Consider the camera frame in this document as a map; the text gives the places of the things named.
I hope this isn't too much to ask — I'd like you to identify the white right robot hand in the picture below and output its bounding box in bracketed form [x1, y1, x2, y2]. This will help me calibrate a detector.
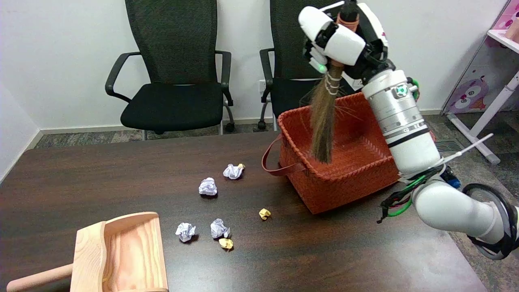
[298, 1, 396, 86]

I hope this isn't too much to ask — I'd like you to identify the brown straw hand broom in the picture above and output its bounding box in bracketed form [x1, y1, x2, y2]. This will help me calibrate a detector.
[300, 2, 365, 164]

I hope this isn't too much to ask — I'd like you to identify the white paper ball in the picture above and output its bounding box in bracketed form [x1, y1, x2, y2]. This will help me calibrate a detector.
[223, 164, 244, 180]
[210, 219, 231, 239]
[175, 222, 196, 243]
[198, 177, 218, 196]

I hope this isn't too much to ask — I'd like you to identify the wooden dustpan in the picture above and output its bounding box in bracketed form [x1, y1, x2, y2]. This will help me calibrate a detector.
[6, 212, 169, 292]

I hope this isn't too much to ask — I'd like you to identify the black mesh office chair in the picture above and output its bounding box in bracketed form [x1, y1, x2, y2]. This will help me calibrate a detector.
[259, 0, 365, 131]
[105, 0, 236, 140]

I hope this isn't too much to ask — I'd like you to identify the pink cartoon children desk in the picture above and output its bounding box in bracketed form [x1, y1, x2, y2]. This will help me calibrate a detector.
[442, 0, 519, 115]

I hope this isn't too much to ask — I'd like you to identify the red woven basket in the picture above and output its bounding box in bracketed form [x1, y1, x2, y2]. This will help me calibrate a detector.
[262, 92, 436, 215]

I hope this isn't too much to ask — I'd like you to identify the metal floor vent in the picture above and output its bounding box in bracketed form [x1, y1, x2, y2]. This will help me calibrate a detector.
[436, 139, 465, 153]

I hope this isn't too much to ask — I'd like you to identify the white zip tie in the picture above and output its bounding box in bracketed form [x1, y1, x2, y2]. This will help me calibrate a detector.
[440, 133, 494, 167]

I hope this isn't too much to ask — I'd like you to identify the pink cup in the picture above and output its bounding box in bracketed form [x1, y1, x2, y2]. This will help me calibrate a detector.
[505, 18, 519, 43]

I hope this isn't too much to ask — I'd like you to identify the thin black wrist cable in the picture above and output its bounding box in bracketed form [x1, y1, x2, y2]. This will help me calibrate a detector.
[377, 170, 442, 224]

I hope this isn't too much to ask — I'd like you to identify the white desk leg frame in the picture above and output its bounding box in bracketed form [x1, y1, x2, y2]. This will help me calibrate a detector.
[447, 71, 519, 165]

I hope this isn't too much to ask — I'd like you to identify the green wire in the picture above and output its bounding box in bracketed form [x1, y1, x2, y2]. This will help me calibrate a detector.
[385, 176, 430, 217]

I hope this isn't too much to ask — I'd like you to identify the thick black cable loop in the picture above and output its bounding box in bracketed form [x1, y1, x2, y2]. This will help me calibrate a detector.
[462, 183, 519, 260]

